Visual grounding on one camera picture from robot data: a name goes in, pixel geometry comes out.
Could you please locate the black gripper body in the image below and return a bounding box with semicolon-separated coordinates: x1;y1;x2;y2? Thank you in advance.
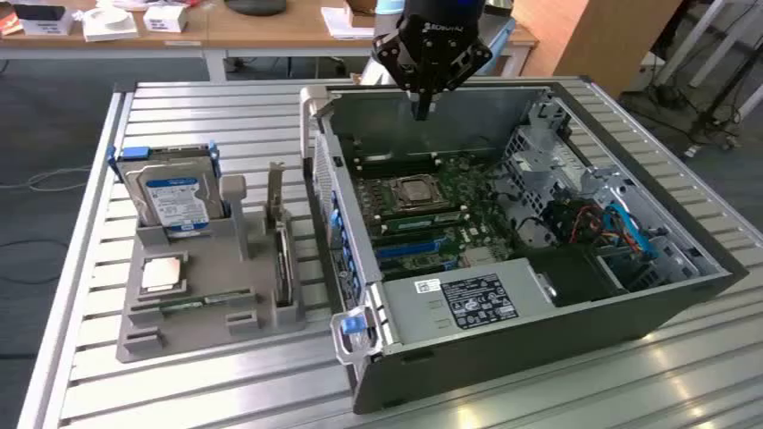
396;0;484;93

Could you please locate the graphics card black fan shroud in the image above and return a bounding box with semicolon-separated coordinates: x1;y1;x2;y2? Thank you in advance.
264;161;297;309

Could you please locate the white paper stack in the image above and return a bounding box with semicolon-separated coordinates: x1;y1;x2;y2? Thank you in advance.
320;6;377;41

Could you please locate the wooden cabinet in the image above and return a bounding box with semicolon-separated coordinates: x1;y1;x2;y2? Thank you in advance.
510;0;684;97

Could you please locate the dark round flat object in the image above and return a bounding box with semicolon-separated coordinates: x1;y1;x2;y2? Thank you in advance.
224;0;289;17

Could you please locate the small white device box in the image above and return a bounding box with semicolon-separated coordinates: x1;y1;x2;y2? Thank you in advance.
633;51;668;93

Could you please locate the green motherboard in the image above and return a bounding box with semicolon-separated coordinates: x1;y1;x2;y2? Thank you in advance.
350;151;532;278

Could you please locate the white labelled cardboard box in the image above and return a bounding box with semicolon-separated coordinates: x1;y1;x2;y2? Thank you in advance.
141;4;193;35

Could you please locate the blue expansion slot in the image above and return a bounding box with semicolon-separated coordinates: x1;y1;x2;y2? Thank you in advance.
374;239;449;261

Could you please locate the black stand with casters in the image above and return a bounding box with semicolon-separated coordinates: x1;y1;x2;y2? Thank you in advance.
681;44;752;157

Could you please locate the white round roll on box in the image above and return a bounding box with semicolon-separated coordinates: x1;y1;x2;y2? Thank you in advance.
79;6;141;44

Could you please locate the hard disk in blue caddy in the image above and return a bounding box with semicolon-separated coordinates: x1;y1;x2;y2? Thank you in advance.
106;139;222;233

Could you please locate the grey parts rack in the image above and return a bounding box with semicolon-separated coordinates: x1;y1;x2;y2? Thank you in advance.
114;174;306;363

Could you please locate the grey power supply unit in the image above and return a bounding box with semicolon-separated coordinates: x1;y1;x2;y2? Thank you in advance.
380;257;558;345

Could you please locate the white box with black lid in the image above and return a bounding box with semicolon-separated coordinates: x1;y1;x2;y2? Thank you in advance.
10;3;75;37

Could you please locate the silver CPU chip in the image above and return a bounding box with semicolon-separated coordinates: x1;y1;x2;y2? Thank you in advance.
139;257;182;292

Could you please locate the red book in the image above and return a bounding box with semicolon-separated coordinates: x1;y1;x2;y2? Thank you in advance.
0;11;25;37

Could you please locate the open black PC case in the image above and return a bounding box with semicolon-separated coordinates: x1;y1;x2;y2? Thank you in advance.
298;80;750;416

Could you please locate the wooden desk white frame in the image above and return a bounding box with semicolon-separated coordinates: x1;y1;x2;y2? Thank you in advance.
0;0;209;62
205;0;541;84

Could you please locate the CPU socket with metal frame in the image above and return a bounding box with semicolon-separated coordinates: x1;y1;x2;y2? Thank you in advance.
388;173;453;215

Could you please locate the white frame table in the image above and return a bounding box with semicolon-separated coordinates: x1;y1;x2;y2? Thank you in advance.
653;0;763;118

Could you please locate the blue flat data wire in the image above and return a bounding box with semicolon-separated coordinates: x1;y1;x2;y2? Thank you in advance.
600;203;656;263

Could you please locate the coloured power wire bundle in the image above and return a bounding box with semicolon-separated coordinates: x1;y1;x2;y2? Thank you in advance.
565;204;626;247

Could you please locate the white floor cable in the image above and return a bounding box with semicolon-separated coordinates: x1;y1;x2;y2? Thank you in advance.
0;164;94;191

